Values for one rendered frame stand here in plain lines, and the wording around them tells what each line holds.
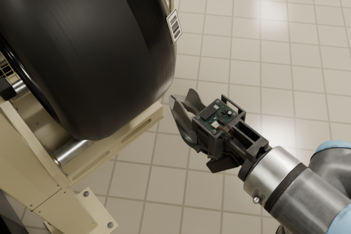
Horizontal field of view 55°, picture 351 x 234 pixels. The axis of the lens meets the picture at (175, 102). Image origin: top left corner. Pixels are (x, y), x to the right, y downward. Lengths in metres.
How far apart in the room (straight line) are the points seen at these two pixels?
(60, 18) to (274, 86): 1.78
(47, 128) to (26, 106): 0.11
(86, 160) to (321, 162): 0.62
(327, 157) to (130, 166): 1.37
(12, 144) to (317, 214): 0.70
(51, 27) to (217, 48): 1.84
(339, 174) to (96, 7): 0.50
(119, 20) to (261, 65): 1.76
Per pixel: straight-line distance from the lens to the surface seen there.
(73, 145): 0.96
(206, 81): 2.16
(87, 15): 0.59
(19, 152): 0.97
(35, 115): 1.18
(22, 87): 1.12
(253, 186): 0.52
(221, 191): 1.85
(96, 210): 1.84
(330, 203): 0.51
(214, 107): 0.54
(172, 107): 0.63
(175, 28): 0.70
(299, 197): 0.50
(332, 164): 0.67
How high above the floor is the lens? 1.75
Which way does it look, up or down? 58 degrees down
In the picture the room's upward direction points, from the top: straight up
